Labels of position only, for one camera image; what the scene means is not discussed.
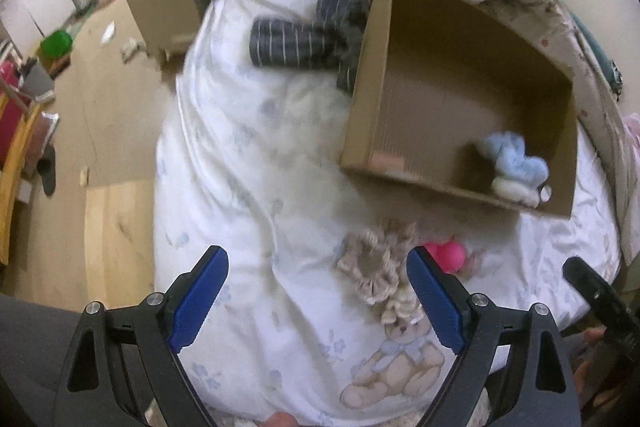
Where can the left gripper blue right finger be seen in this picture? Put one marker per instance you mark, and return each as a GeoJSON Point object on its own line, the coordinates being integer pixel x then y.
{"type": "Point", "coordinates": [443, 298]}

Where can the white kitchen cabinet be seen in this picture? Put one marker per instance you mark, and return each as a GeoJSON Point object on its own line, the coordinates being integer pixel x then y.
{"type": "Point", "coordinates": [28, 21]}

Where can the white fluffy scrunchie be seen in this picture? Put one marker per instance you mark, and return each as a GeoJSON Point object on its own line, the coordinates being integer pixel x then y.
{"type": "Point", "coordinates": [516, 192]}

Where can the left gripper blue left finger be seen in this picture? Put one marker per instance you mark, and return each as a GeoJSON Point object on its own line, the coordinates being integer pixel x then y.
{"type": "Point", "coordinates": [191, 296]}

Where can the light blue fluffy scrunchie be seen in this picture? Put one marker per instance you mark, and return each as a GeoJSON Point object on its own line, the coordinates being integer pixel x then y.
{"type": "Point", "coordinates": [507, 152]}

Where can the white bear print bedsheet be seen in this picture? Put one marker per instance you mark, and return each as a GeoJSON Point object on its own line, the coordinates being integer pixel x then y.
{"type": "Point", "coordinates": [247, 160]}

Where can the teal pillow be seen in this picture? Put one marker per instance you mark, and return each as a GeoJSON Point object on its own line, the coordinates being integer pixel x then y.
{"type": "Point", "coordinates": [610, 71]}

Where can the open brown cardboard box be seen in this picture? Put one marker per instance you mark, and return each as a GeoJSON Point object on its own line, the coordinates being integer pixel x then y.
{"type": "Point", "coordinates": [437, 76]}

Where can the wooden chair frame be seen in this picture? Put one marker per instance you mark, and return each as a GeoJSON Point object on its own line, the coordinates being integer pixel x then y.
{"type": "Point", "coordinates": [15, 162]}

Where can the dark striped cloth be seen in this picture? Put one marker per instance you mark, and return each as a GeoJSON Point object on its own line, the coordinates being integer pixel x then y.
{"type": "Point", "coordinates": [332, 41]}

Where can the green plastic dustpan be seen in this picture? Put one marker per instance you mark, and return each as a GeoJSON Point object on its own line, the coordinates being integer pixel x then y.
{"type": "Point", "coordinates": [56, 45]}

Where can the pink rubber toy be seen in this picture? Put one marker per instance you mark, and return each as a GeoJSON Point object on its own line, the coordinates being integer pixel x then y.
{"type": "Point", "coordinates": [449, 256]}

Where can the right hand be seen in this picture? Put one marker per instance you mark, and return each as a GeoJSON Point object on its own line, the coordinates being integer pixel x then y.
{"type": "Point", "coordinates": [605, 371]}

